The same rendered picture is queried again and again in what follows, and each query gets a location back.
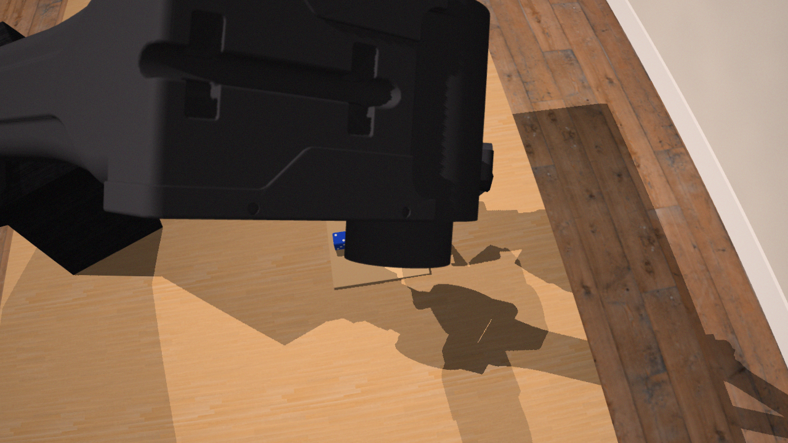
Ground blue die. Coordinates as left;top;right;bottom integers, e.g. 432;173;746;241
332;231;345;250

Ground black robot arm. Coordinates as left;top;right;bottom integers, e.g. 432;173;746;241
0;0;494;268

